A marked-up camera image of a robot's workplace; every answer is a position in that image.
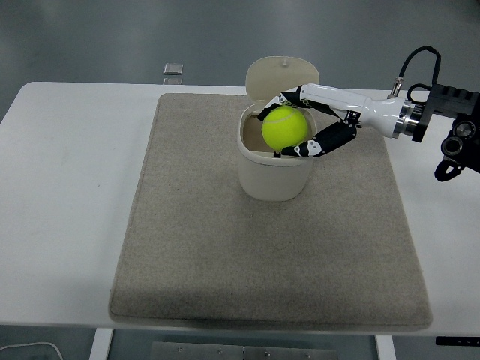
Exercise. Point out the beige felt mat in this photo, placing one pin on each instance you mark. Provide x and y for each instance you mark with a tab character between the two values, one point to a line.
225	243

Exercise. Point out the cream bin with flip lid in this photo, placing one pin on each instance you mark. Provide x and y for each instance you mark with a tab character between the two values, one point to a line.
270	180

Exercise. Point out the white table leg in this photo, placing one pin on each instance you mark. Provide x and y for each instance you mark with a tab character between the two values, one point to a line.
384	348
100	345

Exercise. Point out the narrow metal floor plate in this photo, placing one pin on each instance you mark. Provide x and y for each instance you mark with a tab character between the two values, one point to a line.
172	81

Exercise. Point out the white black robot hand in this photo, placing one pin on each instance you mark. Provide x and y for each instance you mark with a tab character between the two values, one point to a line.
375	110

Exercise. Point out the grey metal plate with screws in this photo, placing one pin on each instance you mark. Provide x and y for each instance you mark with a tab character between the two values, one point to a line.
197	352
290	354

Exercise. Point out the yellow-green tennis ball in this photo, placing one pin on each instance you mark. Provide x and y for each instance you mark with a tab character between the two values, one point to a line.
283	127

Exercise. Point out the black table control panel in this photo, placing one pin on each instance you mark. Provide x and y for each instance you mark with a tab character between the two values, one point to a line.
457	340

